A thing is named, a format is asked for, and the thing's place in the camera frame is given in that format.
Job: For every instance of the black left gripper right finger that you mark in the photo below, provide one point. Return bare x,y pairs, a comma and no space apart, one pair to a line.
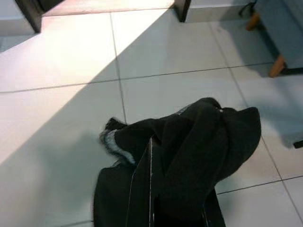
201,146

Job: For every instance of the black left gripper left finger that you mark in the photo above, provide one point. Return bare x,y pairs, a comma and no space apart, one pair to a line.
142,189

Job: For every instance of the grey padded ottoman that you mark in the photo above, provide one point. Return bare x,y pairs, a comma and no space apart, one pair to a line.
284,35

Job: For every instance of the thick black door post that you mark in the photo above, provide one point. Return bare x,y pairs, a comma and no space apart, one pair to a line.
29,16
183,10

